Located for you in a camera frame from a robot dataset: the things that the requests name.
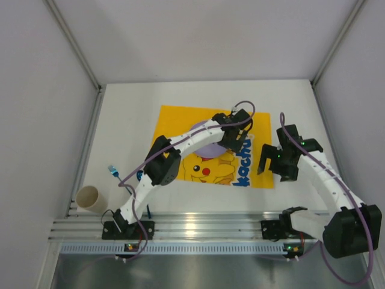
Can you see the aluminium mounting rail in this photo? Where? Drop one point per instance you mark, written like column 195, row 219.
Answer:
column 82, row 226

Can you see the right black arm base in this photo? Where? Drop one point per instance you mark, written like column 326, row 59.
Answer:
column 275, row 230

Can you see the blue metallic fork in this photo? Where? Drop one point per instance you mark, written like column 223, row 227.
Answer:
column 115, row 174

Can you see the purple plastic plate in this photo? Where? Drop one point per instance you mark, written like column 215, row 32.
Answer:
column 212, row 150

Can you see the slotted grey cable duct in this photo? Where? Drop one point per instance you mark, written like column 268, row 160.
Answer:
column 264, row 248

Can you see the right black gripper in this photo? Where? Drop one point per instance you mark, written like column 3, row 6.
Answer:
column 271, row 155

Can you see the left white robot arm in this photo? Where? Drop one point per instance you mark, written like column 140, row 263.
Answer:
column 162, row 162

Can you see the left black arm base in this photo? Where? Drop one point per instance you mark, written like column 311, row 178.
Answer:
column 129, row 230

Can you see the beige paper cup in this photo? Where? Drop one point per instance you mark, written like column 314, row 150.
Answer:
column 90, row 199

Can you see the blue metallic spoon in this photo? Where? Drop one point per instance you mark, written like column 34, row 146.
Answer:
column 139, row 176

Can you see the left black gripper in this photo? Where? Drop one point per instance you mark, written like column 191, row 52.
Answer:
column 230, row 140

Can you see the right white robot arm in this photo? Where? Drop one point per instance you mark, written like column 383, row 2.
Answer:
column 353, row 227

